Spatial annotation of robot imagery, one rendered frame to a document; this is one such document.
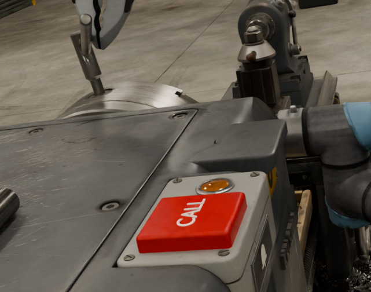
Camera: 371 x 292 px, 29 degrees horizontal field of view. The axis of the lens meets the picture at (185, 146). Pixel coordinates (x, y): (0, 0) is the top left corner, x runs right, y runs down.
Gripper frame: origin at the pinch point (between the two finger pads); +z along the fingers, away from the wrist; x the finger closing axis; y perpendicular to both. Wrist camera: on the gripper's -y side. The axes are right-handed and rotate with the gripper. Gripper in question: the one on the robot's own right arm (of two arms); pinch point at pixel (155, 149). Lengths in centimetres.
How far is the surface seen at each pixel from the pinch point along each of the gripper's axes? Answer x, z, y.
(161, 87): 14.5, -9.3, -16.7
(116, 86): 15.6, -3.2, -17.1
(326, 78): -22, -15, 112
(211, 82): -108, 119, 453
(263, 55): 4.8, -12.5, 36.8
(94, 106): 15.5, -3.6, -26.1
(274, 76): -0.4, -13.7, 38.9
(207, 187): 18, -26, -59
